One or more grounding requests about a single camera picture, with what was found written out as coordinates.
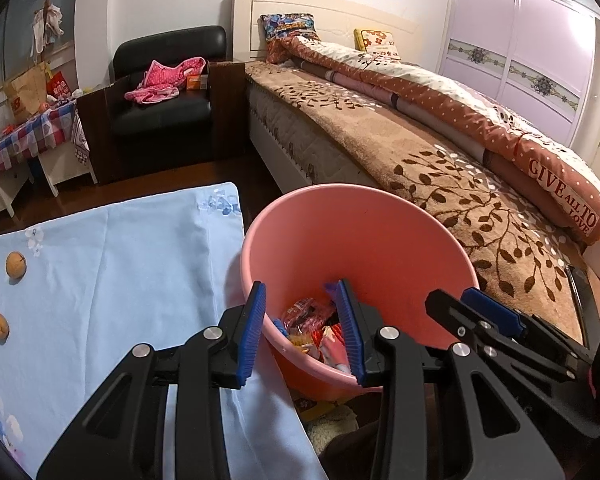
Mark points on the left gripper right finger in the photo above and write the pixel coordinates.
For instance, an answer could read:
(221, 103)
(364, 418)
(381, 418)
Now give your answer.
(350, 320)

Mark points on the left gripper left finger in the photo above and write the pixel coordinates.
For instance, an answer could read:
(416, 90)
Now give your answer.
(248, 332)

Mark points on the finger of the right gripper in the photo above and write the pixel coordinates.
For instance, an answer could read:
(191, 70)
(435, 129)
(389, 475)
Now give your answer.
(507, 321)

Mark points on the clear red snack bag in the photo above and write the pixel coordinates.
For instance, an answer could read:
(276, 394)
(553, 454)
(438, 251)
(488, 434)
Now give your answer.
(306, 316)

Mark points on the blue foam fruit net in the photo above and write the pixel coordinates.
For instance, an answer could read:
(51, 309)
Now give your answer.
(280, 326)

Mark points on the printed paper wrapper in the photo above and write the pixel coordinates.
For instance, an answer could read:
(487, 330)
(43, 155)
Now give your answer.
(331, 348)

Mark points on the pink plastic trash bucket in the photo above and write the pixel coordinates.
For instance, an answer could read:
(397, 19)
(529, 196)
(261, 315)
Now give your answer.
(392, 252)

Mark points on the orange polka dot quilt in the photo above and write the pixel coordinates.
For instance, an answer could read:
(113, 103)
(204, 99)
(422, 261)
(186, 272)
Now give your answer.
(443, 104)

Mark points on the bed with brown blanket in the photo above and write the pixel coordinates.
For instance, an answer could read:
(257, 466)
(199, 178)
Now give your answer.
(309, 130)

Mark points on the black leather armchair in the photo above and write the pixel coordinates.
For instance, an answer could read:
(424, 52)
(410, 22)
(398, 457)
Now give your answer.
(127, 140)

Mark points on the orange box on armchair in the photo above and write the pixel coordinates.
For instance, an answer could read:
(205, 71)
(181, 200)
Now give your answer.
(197, 82)

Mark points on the pink clothing on armchair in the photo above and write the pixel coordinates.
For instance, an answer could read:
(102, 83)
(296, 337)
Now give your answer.
(163, 83)

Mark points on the checkered cloth side table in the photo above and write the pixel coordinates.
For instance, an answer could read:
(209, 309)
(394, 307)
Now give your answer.
(56, 140)

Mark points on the yellow floral pillow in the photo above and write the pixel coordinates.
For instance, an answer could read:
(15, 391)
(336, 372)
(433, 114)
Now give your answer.
(377, 42)

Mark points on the white wooden headboard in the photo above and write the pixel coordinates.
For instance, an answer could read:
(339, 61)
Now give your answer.
(335, 21)

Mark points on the lilac wardrobe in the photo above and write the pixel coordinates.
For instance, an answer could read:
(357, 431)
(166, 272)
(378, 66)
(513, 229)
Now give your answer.
(539, 57)

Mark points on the colourful patterned pillow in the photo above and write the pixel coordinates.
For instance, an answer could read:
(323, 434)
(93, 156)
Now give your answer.
(278, 28)

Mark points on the red gift bag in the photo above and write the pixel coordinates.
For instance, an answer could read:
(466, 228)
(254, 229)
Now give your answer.
(58, 87)

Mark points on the brown paper shopping bag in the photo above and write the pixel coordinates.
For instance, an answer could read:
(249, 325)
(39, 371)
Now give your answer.
(26, 92)

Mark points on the hanging clothes on rack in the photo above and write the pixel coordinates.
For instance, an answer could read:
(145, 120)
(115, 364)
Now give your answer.
(46, 29)

